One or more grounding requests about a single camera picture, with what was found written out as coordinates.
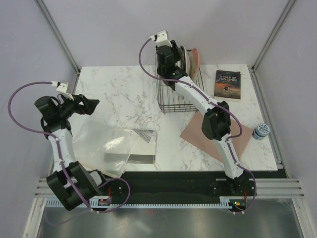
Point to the clear plastic bag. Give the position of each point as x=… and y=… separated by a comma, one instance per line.
x=109, y=149

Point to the black wire dish rack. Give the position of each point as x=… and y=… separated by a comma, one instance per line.
x=169, y=101

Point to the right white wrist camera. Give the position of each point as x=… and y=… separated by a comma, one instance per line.
x=161, y=39

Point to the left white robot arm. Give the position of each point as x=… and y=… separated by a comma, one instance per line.
x=70, y=182

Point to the pink placemat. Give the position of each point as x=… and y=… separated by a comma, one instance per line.
x=194, y=135

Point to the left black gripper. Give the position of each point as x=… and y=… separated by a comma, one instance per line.
x=88, y=106

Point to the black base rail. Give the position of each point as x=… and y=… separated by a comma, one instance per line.
x=175, y=188

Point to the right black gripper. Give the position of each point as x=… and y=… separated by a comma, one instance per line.
x=175, y=50

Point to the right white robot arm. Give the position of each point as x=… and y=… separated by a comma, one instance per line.
x=216, y=115

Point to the red blue flower plate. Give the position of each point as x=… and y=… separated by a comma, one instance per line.
x=187, y=62

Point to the blue white small jar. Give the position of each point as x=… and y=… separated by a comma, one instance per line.
x=261, y=131

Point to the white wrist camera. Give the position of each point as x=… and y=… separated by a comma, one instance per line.
x=63, y=88
x=161, y=39

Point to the white cable duct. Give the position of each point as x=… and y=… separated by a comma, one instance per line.
x=104, y=203

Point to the pink cream leaf plate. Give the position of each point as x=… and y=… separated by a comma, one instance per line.
x=195, y=61

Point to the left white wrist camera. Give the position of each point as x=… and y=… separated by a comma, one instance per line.
x=63, y=88

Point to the white watermelon pattern plate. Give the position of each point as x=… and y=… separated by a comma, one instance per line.
x=184, y=56

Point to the tale of two cities book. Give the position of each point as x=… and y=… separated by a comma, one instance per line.
x=227, y=85

